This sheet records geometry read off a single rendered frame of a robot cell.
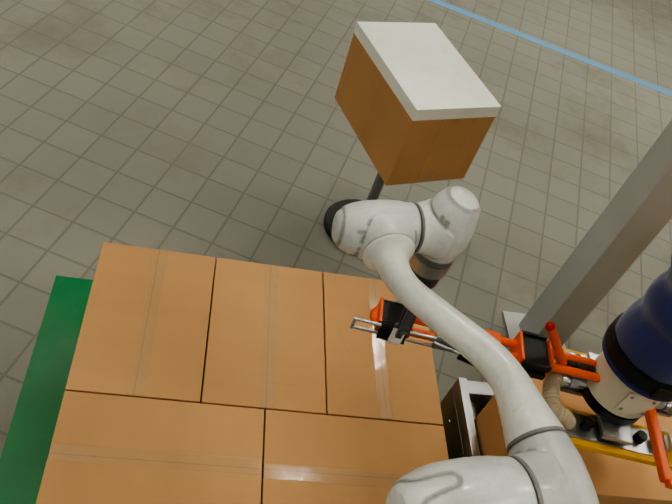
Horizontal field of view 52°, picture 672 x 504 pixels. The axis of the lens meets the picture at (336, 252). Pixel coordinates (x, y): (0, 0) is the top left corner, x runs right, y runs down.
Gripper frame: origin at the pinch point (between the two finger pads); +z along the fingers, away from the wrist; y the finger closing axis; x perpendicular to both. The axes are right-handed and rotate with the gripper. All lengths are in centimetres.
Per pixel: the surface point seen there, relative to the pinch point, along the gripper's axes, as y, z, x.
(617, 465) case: -6, 28, -71
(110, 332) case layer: 23, 68, 76
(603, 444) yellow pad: -12, 11, -57
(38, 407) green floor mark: 19, 123, 101
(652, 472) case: -5, 28, -82
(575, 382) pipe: -0.4, 4.9, -47.7
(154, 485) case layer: -22, 68, 47
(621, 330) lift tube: 1, -15, -48
